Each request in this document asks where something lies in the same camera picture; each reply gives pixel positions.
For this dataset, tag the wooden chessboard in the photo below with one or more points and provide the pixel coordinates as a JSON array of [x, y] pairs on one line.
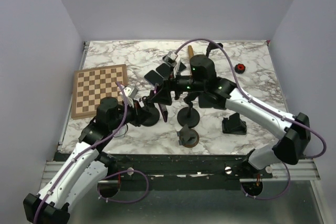
[[93, 85]]

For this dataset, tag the red black knob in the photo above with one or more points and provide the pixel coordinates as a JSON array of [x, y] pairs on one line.
[[240, 68]]

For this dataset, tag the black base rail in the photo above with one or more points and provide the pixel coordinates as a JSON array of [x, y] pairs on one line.
[[136, 172]]

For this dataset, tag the black pole stand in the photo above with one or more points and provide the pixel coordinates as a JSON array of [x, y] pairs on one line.
[[213, 46], [188, 115], [151, 112]]

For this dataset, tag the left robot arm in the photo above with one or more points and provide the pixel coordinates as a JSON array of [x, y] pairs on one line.
[[86, 165]]

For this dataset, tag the round wooden base stand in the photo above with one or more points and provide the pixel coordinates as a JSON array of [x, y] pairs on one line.
[[188, 137]]

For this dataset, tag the black phone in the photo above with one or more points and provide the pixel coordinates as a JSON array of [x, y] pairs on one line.
[[164, 70]]

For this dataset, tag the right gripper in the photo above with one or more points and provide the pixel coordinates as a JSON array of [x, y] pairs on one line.
[[163, 96]]

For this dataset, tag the blue phone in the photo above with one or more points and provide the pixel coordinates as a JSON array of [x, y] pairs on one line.
[[153, 78]]

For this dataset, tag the black folding stand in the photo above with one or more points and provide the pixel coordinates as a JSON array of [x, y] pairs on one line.
[[234, 125]]

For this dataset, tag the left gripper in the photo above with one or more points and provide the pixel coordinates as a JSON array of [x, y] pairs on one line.
[[140, 115]]

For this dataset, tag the wooden rolling pin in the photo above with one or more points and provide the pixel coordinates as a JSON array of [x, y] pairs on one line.
[[190, 51]]

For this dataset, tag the teal phone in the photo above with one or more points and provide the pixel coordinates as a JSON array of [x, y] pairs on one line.
[[168, 60]]

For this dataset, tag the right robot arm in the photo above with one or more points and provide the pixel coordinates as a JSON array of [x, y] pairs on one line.
[[291, 131]]

